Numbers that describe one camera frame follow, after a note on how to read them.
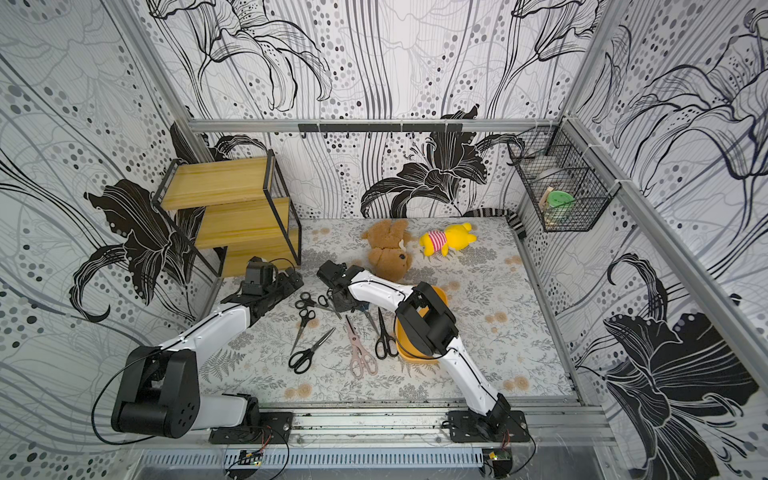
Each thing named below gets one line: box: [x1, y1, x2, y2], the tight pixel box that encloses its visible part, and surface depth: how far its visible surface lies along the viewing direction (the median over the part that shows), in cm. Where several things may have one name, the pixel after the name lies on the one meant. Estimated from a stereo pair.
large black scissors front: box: [288, 327, 336, 374], surface depth 86 cm
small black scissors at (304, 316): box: [290, 308, 316, 355], surface depth 95 cm
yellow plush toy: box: [419, 223, 477, 257], surface depth 107 cm
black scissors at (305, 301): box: [294, 292, 319, 309], surface depth 98 cm
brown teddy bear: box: [362, 220, 412, 282], surface depth 103 cm
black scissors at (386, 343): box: [375, 307, 399, 360], surface depth 88 cm
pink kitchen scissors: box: [345, 315, 378, 379], surface depth 86 cm
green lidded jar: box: [546, 190, 576, 224], surface depth 80 cm
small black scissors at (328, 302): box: [318, 288, 342, 320], surface depth 98 cm
